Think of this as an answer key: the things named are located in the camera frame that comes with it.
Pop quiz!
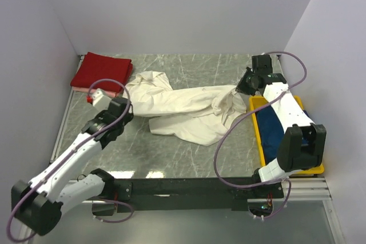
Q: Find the white t shirt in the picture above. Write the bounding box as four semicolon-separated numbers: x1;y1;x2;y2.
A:
123;71;246;146

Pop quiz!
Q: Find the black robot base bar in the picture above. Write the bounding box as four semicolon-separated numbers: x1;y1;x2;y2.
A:
91;177;285;216

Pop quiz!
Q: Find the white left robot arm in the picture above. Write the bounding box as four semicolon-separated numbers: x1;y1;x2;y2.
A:
11;98;133;236

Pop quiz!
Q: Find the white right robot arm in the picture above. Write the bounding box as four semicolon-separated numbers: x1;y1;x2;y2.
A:
236;67;327;198

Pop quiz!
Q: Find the yellow plastic bin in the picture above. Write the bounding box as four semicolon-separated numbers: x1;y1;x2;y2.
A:
249;96;326;175

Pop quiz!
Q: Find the red folded t shirt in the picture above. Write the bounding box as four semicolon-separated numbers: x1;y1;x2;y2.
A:
70;52;133;89

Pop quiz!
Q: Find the blue t shirt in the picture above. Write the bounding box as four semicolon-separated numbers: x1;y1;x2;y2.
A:
256;106;309;167

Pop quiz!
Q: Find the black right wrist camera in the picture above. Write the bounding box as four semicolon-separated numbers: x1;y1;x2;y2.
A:
252;54;273;75

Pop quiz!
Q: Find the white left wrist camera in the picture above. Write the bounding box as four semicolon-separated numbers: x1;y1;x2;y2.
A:
86;89;112;111

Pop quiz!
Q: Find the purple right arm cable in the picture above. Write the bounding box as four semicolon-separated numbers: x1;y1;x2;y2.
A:
213;51;307;223

